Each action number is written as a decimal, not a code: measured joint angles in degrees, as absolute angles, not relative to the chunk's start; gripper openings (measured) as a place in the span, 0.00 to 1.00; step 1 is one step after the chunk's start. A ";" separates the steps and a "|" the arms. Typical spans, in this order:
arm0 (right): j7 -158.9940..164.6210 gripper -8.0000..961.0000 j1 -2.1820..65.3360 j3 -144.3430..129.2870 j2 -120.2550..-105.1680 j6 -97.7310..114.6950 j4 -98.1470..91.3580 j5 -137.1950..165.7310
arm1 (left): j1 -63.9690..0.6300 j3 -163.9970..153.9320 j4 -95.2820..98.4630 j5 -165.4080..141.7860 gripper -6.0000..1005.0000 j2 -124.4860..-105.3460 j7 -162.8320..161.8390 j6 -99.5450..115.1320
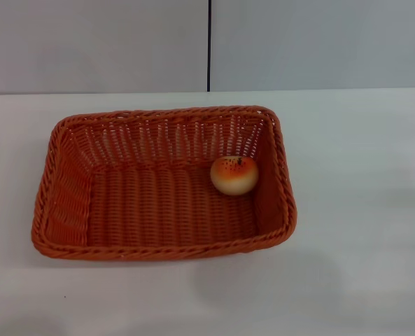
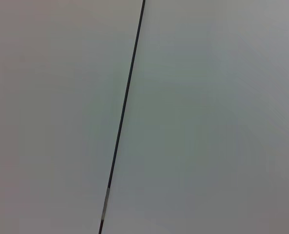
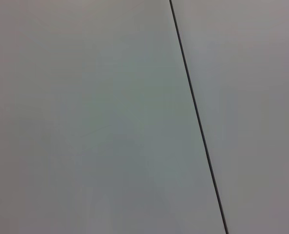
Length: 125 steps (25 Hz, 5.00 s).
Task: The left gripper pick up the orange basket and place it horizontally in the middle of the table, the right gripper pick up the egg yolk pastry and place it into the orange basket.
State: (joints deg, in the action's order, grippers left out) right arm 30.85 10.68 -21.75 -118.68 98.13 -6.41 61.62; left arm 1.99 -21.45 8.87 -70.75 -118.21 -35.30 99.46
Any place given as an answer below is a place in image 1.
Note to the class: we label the round bread bun with seeds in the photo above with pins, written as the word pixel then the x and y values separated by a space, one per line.
pixel 233 176

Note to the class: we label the orange woven wicker basket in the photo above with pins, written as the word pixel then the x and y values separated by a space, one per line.
pixel 151 210

